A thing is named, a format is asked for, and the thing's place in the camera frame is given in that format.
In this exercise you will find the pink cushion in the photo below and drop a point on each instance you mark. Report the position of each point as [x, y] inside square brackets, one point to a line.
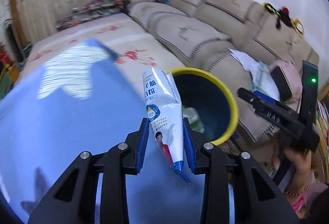
[293, 72]

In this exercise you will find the person's right hand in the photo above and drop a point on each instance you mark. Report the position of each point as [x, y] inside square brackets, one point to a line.
[299, 170]

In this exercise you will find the yellow black plush toy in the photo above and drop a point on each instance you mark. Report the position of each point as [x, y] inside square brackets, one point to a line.
[280, 14]

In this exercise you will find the stack of pale booklets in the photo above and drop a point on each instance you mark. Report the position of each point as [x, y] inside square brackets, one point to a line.
[264, 77]

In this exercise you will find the cream floral blanket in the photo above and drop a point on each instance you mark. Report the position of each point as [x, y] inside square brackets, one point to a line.
[108, 28]

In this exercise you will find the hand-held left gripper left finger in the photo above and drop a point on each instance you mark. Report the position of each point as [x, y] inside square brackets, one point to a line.
[143, 145]

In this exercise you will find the beige sofa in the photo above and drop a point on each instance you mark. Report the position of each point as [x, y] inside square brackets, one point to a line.
[205, 23]

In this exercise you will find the black flat pad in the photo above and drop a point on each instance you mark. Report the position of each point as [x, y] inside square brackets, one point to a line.
[281, 82]

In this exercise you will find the cluttered glass coffee table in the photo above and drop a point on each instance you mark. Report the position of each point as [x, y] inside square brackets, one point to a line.
[90, 10]

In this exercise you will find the white blue powder pouch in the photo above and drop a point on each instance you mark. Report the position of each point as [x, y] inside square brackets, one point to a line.
[159, 100]

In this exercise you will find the white paper sheet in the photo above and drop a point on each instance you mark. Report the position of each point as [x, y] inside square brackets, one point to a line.
[241, 59]

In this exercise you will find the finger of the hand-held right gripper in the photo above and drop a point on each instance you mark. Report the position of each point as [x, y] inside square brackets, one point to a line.
[272, 113]
[267, 98]

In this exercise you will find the yellow rimmed dark bin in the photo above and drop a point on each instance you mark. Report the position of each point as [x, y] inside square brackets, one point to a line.
[205, 95]

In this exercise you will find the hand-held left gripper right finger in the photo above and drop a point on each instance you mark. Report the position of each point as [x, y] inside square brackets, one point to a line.
[189, 148]

